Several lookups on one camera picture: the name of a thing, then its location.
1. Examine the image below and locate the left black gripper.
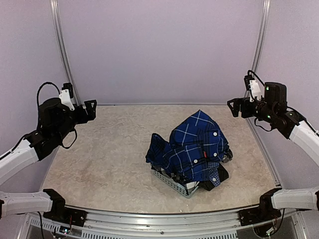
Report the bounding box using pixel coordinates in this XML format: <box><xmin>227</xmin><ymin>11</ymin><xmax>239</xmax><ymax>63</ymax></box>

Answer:
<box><xmin>54</xmin><ymin>100</ymin><xmax>96</xmax><ymax>142</ymax></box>

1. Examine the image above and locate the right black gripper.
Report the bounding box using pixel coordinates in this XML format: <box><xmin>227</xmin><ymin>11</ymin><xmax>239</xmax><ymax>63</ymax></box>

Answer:
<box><xmin>228</xmin><ymin>97</ymin><xmax>276</xmax><ymax>123</ymax></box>

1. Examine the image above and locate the blue plaid long sleeve shirt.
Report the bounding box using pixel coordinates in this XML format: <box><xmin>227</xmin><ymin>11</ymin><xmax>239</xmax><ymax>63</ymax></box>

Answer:
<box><xmin>146</xmin><ymin>110</ymin><xmax>230</xmax><ymax>183</ymax></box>

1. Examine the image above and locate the light blue plastic basket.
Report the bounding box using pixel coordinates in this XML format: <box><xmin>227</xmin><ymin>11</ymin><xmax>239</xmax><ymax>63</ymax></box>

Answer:
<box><xmin>151</xmin><ymin>165</ymin><xmax>199</xmax><ymax>199</ymax></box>

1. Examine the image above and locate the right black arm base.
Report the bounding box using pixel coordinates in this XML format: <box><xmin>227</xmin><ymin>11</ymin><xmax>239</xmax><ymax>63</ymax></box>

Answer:
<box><xmin>238</xmin><ymin>188</ymin><xmax>282</xmax><ymax>226</ymax></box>

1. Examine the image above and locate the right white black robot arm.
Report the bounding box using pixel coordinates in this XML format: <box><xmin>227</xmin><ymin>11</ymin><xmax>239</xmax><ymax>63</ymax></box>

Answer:
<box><xmin>227</xmin><ymin>82</ymin><xmax>319</xmax><ymax>221</ymax></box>

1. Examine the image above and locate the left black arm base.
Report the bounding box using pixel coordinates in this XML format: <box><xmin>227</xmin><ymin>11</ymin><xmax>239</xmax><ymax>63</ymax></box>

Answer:
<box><xmin>43</xmin><ymin>189</ymin><xmax>87</xmax><ymax>227</ymax></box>

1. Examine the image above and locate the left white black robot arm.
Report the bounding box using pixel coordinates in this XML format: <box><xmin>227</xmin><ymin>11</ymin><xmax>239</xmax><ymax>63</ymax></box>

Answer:
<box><xmin>0</xmin><ymin>98</ymin><xmax>97</xmax><ymax>222</ymax></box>

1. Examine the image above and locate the small blue check shirt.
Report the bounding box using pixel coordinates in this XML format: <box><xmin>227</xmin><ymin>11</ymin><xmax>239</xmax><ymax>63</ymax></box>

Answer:
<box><xmin>208</xmin><ymin>162</ymin><xmax>220</xmax><ymax>187</ymax></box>

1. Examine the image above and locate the black white checkered shirt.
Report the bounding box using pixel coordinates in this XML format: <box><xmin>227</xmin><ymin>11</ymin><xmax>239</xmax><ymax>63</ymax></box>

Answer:
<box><xmin>151</xmin><ymin>149</ymin><xmax>233</xmax><ymax>198</ymax></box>

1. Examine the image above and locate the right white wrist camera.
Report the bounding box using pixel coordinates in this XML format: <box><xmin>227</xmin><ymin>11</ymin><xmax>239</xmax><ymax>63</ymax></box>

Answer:
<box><xmin>244</xmin><ymin>70</ymin><xmax>262</xmax><ymax>102</ymax></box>

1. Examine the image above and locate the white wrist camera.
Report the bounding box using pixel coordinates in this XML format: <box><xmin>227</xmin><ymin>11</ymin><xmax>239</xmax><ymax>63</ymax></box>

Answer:
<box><xmin>59</xmin><ymin>83</ymin><xmax>75</xmax><ymax>111</ymax></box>
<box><xmin>244</xmin><ymin>70</ymin><xmax>262</xmax><ymax>102</ymax></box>

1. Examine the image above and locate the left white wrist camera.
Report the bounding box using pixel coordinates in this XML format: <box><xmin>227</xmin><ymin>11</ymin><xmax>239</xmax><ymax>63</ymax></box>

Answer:
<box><xmin>59</xmin><ymin>83</ymin><xmax>75</xmax><ymax>111</ymax></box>

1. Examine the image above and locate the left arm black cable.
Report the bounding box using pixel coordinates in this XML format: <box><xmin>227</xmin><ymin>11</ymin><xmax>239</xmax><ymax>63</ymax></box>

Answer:
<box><xmin>36</xmin><ymin>82</ymin><xmax>77</xmax><ymax>149</ymax></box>

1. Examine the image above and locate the left aluminium frame post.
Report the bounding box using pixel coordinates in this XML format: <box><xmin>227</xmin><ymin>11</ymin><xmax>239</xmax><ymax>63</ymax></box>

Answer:
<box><xmin>49</xmin><ymin>0</ymin><xmax>81</xmax><ymax>105</ymax></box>

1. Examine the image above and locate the aluminium frame post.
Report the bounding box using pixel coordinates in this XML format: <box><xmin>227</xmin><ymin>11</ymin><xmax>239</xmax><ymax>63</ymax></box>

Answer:
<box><xmin>245</xmin><ymin>0</ymin><xmax>271</xmax><ymax>100</ymax></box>
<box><xmin>49</xmin><ymin>0</ymin><xmax>81</xmax><ymax>105</ymax></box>

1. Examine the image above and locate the right aluminium frame post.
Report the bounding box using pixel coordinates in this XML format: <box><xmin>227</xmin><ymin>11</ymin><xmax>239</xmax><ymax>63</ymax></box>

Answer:
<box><xmin>245</xmin><ymin>0</ymin><xmax>271</xmax><ymax>100</ymax></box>

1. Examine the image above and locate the front aluminium rail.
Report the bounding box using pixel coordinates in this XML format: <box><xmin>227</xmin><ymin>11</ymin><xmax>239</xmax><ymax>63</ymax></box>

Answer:
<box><xmin>23</xmin><ymin>209</ymin><xmax>304</xmax><ymax>239</ymax></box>

